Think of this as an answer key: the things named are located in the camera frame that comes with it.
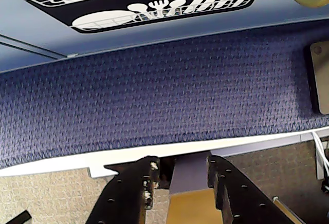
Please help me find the wooden board with hole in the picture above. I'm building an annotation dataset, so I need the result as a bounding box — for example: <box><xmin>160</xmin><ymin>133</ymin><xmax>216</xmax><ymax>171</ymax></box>
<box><xmin>304</xmin><ymin>41</ymin><xmax>329</xmax><ymax>117</ymax></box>

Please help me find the blue toy dishwasher door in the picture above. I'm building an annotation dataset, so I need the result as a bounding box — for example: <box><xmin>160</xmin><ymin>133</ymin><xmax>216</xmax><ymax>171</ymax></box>
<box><xmin>0</xmin><ymin>0</ymin><xmax>329</xmax><ymax>73</ymax></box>

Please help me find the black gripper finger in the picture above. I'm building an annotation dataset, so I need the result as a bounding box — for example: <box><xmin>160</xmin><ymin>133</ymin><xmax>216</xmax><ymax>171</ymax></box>
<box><xmin>86</xmin><ymin>155</ymin><xmax>160</xmax><ymax>224</ymax></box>
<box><xmin>207</xmin><ymin>155</ymin><xmax>299</xmax><ymax>224</ymax></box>

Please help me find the white cable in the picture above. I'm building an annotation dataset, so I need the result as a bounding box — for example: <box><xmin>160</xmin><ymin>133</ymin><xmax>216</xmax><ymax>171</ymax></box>
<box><xmin>311</xmin><ymin>130</ymin><xmax>325</xmax><ymax>180</ymax></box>

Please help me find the purple and yellow post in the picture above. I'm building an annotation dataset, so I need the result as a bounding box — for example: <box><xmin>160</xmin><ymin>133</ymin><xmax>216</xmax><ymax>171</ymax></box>
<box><xmin>166</xmin><ymin>156</ymin><xmax>219</xmax><ymax>224</ymax></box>

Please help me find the black flat bar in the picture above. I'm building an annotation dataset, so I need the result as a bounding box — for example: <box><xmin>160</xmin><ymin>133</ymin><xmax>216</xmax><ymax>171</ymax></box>
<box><xmin>0</xmin><ymin>210</ymin><xmax>32</xmax><ymax>224</ymax></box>

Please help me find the blue woven mat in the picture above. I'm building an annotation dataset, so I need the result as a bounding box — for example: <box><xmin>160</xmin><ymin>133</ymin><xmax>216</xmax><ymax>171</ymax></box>
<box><xmin>0</xmin><ymin>30</ymin><xmax>329</xmax><ymax>170</ymax></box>

